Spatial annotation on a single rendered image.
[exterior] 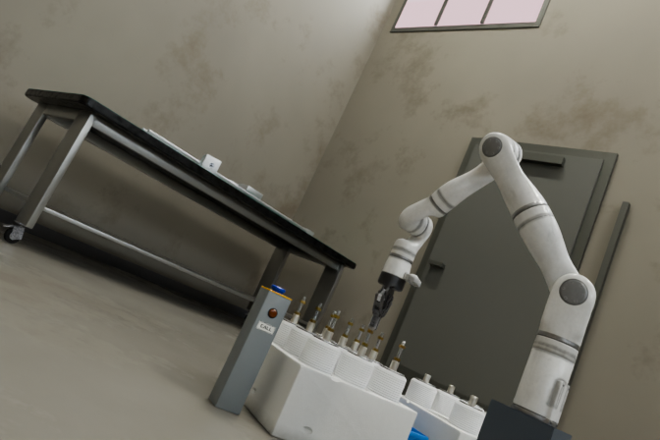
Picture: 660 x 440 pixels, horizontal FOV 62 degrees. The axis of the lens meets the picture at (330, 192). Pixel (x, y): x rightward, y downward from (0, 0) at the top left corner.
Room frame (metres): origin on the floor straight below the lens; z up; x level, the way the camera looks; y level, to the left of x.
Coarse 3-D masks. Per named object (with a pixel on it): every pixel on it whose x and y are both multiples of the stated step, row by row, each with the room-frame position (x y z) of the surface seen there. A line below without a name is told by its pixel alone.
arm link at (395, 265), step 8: (392, 256) 1.55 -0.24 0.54; (384, 264) 1.57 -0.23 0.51; (392, 264) 1.54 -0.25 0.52; (400, 264) 1.54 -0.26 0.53; (408, 264) 1.55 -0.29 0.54; (392, 272) 1.54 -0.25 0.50; (400, 272) 1.54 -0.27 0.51; (408, 272) 1.55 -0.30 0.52; (408, 280) 1.53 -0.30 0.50; (416, 280) 1.51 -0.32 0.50
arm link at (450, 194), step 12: (480, 168) 1.45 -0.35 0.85; (456, 180) 1.47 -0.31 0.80; (468, 180) 1.45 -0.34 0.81; (480, 180) 1.45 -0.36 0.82; (492, 180) 1.44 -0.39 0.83; (444, 192) 1.47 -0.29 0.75; (456, 192) 1.46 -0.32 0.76; (468, 192) 1.46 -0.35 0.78; (444, 204) 1.48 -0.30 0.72; (456, 204) 1.49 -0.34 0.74
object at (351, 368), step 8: (344, 352) 1.57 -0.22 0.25; (344, 360) 1.55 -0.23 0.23; (352, 360) 1.53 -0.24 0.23; (360, 360) 1.53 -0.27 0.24; (336, 368) 1.57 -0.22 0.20; (344, 368) 1.54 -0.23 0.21; (352, 368) 1.53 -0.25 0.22; (360, 368) 1.53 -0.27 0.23; (368, 368) 1.54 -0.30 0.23; (344, 376) 1.53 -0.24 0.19; (352, 376) 1.53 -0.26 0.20; (360, 376) 1.53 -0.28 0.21; (368, 376) 1.55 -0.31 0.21; (352, 384) 1.53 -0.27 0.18; (360, 384) 1.53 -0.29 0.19
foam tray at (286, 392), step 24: (264, 360) 1.63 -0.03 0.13; (288, 360) 1.50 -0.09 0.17; (264, 384) 1.57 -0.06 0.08; (288, 384) 1.45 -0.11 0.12; (312, 384) 1.45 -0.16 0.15; (336, 384) 1.47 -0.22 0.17; (264, 408) 1.51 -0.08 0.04; (288, 408) 1.43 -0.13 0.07; (312, 408) 1.46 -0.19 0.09; (336, 408) 1.48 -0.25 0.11; (360, 408) 1.51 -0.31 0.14; (384, 408) 1.54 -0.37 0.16; (408, 408) 1.59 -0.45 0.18; (288, 432) 1.44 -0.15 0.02; (312, 432) 1.47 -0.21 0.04; (336, 432) 1.49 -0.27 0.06; (360, 432) 1.52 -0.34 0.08; (384, 432) 1.55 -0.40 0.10; (408, 432) 1.58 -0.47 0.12
